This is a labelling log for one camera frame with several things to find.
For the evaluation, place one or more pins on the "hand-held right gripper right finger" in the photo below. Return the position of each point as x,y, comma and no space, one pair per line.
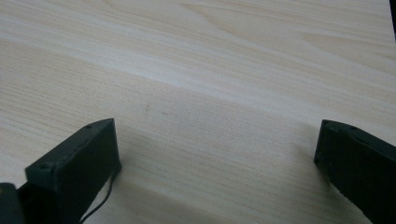
358,161

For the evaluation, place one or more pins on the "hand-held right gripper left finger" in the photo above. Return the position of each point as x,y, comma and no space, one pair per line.
77,168

